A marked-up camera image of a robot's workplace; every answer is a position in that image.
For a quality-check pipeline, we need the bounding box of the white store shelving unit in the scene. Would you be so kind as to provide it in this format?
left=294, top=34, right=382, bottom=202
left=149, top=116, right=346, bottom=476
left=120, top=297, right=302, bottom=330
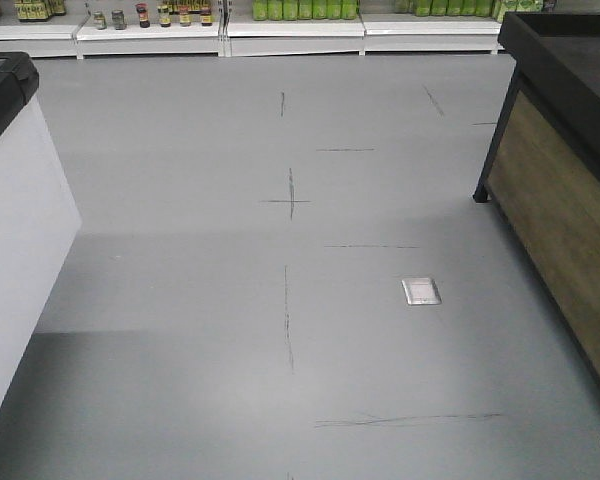
left=0, top=0, right=546, bottom=60

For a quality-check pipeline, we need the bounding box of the metal floor outlet plate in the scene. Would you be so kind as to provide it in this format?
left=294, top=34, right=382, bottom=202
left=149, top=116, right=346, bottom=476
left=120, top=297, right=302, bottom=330
left=402, top=277, right=441, bottom=306

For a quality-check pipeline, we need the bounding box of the black wooden left produce stand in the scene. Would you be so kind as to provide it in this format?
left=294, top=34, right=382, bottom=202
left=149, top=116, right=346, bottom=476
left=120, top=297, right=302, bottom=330
left=473, top=12, right=600, bottom=387

